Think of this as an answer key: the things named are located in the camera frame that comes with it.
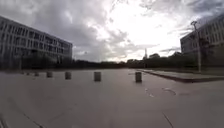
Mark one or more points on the row of short round bollards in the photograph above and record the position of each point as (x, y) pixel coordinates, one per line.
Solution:
(97, 76)

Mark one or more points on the thin distant tower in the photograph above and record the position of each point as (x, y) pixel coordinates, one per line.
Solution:
(145, 55)

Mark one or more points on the grey paved plaza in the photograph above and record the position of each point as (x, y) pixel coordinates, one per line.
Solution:
(100, 103)

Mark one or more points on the row of dark trees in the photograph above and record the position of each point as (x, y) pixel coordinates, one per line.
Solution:
(160, 62)

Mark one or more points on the raised paved platform with kerb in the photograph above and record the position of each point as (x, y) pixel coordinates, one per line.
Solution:
(186, 75)

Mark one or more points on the long grey building with window grid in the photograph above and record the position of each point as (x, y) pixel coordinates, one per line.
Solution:
(30, 43)

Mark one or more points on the grey building with pale window bands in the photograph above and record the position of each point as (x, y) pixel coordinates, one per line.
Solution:
(208, 38)

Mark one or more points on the tall lamp post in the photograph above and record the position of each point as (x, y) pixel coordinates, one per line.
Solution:
(199, 50)

